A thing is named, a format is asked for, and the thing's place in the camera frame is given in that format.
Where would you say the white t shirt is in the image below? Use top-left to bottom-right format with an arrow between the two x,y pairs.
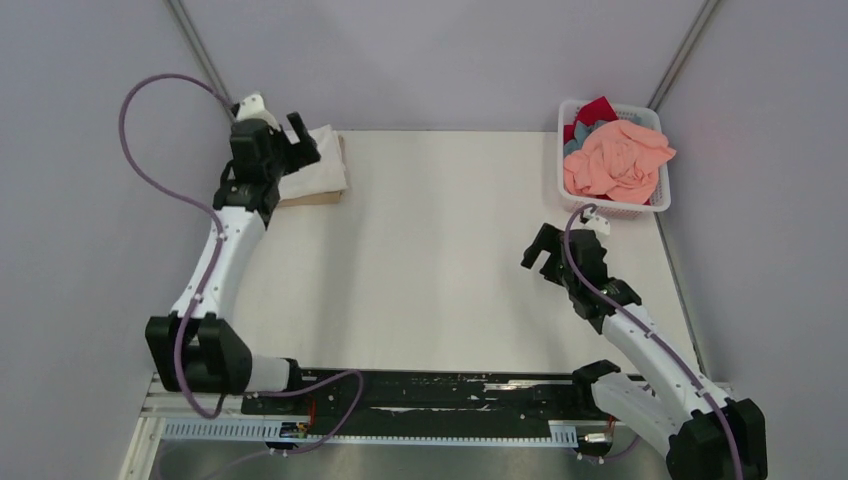
274,124 -> 349,201

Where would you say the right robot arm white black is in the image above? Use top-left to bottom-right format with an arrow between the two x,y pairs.
521,224 -> 768,479

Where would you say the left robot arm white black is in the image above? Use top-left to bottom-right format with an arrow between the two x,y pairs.
145,112 -> 321,414

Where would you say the folded tan t shirt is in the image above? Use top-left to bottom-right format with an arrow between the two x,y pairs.
274,135 -> 347,209

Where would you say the crumpled salmon pink t shirt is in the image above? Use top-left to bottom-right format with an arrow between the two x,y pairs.
563,120 -> 676,204

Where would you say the grey blue t shirt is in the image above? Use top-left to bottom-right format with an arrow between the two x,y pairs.
563,120 -> 606,157

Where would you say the red t shirt in basket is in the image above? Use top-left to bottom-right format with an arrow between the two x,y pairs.
563,96 -> 619,143

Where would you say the white plastic laundry basket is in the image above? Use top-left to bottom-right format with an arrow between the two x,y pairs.
556,100 -> 671,218

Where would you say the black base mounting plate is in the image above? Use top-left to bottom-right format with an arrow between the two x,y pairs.
241,369 -> 609,440

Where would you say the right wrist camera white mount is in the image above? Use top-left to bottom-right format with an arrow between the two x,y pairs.
580,212 -> 611,236

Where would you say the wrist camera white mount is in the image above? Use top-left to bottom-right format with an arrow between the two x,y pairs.
231,91 -> 282,131
580,212 -> 611,236

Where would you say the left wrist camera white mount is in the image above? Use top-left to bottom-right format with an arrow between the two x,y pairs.
231,91 -> 282,131

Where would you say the left aluminium frame post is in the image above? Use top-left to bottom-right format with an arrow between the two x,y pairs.
163,0 -> 235,125

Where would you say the aluminium frame post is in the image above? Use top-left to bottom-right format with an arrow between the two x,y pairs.
647,0 -> 724,111
163,0 -> 235,125

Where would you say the right aluminium frame post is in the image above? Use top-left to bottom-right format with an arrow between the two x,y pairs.
647,0 -> 724,111

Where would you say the aluminium table edge rail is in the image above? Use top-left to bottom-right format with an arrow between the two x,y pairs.
119,135 -> 260,480

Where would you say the white slotted cable duct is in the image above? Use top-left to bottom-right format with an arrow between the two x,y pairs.
160,419 -> 578,448

